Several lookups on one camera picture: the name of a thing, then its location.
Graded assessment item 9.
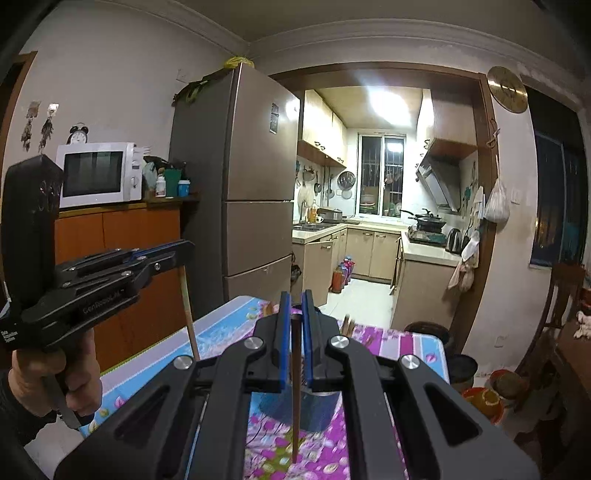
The brown ceramic jar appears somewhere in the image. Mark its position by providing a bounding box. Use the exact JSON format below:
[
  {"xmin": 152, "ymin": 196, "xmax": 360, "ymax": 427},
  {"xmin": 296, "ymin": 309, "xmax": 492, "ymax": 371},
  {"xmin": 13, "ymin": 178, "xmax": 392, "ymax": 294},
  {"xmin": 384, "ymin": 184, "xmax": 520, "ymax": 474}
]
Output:
[{"xmin": 405, "ymin": 321, "xmax": 453, "ymax": 347}]

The wooden chair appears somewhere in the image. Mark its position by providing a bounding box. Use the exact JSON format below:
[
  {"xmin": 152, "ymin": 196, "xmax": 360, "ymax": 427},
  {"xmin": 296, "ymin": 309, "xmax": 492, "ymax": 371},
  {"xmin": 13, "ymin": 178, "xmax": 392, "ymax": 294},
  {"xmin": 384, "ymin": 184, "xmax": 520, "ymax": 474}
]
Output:
[{"xmin": 517, "ymin": 263, "xmax": 586, "ymax": 375}]

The floral striped tablecloth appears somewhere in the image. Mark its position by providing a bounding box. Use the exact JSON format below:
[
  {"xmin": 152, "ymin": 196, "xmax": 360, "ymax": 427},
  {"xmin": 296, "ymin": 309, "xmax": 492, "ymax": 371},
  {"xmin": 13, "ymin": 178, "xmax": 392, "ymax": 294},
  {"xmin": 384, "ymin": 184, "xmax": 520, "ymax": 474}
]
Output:
[{"xmin": 78, "ymin": 294, "xmax": 452, "ymax": 480}]

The white medicine bottle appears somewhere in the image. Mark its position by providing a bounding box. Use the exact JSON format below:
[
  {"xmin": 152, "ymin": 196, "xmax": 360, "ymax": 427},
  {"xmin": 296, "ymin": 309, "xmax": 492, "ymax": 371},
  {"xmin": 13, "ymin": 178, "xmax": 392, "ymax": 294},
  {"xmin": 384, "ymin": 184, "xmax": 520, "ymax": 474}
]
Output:
[{"xmin": 154, "ymin": 174, "xmax": 166, "ymax": 198}]

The electric kettle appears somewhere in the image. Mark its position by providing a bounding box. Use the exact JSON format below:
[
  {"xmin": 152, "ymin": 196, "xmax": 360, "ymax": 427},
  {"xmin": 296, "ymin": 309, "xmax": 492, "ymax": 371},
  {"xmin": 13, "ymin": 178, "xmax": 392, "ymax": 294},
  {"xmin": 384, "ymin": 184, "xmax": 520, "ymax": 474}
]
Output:
[{"xmin": 446, "ymin": 228, "xmax": 464, "ymax": 255}]

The orange wooden cabinet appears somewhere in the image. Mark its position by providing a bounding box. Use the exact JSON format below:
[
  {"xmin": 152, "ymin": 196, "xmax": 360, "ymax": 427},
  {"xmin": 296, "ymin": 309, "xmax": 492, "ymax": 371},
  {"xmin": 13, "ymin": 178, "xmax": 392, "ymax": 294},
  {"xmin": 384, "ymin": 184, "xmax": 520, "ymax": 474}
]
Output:
[{"xmin": 55, "ymin": 198, "xmax": 198, "ymax": 372}]

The hanging towel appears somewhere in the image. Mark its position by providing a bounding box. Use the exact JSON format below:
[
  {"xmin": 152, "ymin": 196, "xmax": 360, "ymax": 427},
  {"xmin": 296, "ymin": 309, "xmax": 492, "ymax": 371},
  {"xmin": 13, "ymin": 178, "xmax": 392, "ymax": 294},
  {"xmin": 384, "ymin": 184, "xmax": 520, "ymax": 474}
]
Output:
[{"xmin": 448, "ymin": 230, "xmax": 480, "ymax": 293}]

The brown refrigerator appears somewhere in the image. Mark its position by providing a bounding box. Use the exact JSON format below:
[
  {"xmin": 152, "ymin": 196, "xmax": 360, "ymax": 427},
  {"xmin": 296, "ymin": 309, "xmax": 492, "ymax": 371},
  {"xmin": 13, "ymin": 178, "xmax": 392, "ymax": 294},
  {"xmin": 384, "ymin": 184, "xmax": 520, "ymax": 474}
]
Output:
[{"xmin": 168, "ymin": 64, "xmax": 300, "ymax": 318}]

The kitchen window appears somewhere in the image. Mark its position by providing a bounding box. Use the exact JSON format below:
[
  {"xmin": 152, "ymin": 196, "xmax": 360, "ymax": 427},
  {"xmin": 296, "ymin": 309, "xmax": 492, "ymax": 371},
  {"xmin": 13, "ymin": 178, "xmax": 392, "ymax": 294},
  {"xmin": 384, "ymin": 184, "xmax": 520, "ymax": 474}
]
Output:
[{"xmin": 358, "ymin": 135, "xmax": 406, "ymax": 218}]

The hanging white plastic bag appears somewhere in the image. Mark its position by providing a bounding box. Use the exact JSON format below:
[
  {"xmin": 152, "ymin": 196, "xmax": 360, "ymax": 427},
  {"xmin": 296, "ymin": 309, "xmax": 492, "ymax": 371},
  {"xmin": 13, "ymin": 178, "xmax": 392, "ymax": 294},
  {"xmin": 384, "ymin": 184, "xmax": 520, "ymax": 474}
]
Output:
[{"xmin": 484, "ymin": 178, "xmax": 510, "ymax": 224}]

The blue perforated utensil holder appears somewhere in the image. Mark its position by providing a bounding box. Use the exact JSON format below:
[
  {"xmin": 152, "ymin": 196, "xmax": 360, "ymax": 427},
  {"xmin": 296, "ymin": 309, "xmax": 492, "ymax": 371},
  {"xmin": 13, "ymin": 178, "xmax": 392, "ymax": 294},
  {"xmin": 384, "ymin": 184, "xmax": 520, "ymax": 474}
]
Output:
[{"xmin": 253, "ymin": 386, "xmax": 341, "ymax": 433}]

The white microwave oven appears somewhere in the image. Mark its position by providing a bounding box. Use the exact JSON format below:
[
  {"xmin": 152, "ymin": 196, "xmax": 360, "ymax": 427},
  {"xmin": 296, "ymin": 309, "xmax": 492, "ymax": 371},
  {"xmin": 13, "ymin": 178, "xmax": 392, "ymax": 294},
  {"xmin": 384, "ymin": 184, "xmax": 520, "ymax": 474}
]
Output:
[{"xmin": 55, "ymin": 142, "xmax": 144, "ymax": 209}]

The blue lidded cup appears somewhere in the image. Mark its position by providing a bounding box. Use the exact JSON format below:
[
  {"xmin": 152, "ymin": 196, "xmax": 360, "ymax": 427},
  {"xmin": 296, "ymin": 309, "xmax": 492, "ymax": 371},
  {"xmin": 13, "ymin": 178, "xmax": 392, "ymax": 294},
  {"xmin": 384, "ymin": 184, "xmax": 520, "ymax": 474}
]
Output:
[{"xmin": 177, "ymin": 179, "xmax": 191, "ymax": 198}]

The red plastic basin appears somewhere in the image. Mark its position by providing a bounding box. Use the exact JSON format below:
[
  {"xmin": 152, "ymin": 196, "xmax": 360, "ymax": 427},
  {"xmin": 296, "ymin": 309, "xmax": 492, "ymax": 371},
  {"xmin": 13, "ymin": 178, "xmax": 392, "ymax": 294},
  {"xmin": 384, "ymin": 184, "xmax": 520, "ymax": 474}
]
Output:
[{"xmin": 462, "ymin": 387, "xmax": 504, "ymax": 424}]

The black wok on stove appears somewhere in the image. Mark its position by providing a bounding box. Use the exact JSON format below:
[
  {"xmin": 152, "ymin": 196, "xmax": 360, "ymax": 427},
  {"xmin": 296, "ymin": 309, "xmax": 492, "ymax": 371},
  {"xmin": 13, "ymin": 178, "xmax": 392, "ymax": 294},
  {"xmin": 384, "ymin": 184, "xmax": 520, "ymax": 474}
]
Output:
[{"xmin": 402, "ymin": 209, "xmax": 446, "ymax": 233}]

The alarm clock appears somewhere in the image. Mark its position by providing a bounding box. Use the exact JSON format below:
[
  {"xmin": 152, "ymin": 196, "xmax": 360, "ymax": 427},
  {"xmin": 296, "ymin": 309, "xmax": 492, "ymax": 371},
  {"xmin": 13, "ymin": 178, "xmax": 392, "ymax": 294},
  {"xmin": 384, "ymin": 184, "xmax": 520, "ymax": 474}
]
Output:
[{"xmin": 66, "ymin": 123, "xmax": 89, "ymax": 145}]

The green container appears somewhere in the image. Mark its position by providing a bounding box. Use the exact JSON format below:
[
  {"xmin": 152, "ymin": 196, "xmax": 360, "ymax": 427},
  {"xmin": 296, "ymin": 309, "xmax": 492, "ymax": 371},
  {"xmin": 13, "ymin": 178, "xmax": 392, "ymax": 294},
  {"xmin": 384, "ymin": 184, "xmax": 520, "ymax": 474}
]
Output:
[{"xmin": 163, "ymin": 168, "xmax": 182, "ymax": 197}]

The round gold wall clock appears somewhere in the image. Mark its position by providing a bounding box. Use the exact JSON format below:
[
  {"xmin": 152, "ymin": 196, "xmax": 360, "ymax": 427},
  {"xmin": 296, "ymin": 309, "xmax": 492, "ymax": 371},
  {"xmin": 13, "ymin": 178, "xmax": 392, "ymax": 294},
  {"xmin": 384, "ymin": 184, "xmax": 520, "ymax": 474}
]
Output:
[{"xmin": 487, "ymin": 66, "xmax": 528, "ymax": 114}]

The black trash bin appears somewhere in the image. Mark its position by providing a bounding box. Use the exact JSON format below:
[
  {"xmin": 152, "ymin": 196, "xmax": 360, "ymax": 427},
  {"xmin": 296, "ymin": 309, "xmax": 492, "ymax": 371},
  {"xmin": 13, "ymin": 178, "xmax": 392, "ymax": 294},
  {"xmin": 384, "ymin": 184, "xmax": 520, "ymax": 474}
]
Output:
[{"xmin": 447, "ymin": 354, "xmax": 478, "ymax": 393}]

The red gas bottle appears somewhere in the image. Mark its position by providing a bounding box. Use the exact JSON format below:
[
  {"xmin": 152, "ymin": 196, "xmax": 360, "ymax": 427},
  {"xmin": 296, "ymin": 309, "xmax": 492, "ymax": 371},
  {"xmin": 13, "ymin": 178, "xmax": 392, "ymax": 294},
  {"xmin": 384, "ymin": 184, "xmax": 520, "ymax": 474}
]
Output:
[{"xmin": 329, "ymin": 256, "xmax": 355, "ymax": 294}]

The person left hand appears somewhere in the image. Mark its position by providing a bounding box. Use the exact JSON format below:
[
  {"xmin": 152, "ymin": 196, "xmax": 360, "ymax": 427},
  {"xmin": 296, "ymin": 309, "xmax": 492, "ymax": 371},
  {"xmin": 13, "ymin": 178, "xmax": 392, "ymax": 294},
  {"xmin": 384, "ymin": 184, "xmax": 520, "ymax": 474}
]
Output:
[{"xmin": 8, "ymin": 329, "xmax": 102, "ymax": 417}]

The range hood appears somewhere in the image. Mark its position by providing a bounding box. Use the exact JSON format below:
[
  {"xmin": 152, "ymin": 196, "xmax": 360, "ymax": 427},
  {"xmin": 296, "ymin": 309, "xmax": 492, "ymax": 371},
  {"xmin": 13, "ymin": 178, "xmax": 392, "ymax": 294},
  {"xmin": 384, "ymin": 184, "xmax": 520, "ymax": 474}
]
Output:
[{"xmin": 417, "ymin": 156, "xmax": 461, "ymax": 214}]

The dark window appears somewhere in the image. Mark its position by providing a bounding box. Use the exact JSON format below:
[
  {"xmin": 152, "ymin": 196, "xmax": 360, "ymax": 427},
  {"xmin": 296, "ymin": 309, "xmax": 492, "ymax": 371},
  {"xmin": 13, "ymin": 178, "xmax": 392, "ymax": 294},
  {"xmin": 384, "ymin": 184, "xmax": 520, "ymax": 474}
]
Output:
[{"xmin": 526, "ymin": 87, "xmax": 589, "ymax": 267}]

